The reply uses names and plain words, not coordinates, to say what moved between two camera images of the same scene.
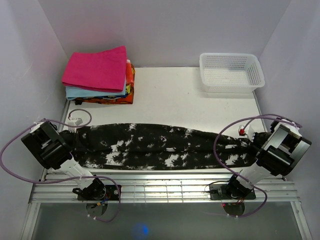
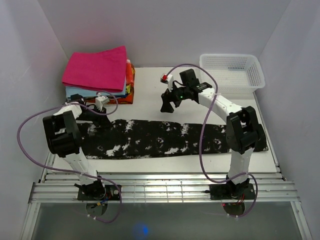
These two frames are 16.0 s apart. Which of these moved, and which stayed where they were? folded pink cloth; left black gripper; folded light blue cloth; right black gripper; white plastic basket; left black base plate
Moved: right black gripper; left black gripper
Stayed: white plastic basket; folded pink cloth; left black base plate; folded light blue cloth
